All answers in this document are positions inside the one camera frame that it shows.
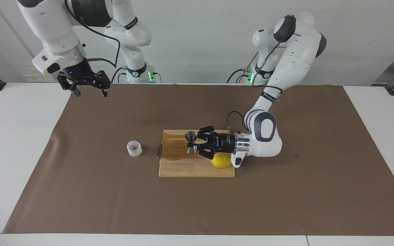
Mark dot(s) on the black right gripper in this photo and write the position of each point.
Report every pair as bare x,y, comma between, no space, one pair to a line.
79,70

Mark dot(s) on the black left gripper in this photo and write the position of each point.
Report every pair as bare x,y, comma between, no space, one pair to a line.
225,143

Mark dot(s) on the steel jigger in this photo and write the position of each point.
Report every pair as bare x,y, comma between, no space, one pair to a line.
191,136

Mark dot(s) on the small clear plastic cup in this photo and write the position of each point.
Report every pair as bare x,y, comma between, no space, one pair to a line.
134,152

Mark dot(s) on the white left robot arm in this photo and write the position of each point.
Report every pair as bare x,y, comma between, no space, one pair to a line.
296,65

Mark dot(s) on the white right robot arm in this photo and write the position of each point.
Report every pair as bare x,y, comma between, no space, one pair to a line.
46,20

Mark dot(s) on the yellow lemon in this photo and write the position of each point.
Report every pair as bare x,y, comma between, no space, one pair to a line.
221,164

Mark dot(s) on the wooden cutting board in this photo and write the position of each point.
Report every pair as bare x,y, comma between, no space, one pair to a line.
197,171

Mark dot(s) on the white box with yellow labels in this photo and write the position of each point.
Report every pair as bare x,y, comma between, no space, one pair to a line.
31,78

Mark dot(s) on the brown table mat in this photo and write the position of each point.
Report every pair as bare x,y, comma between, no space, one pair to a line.
115,198

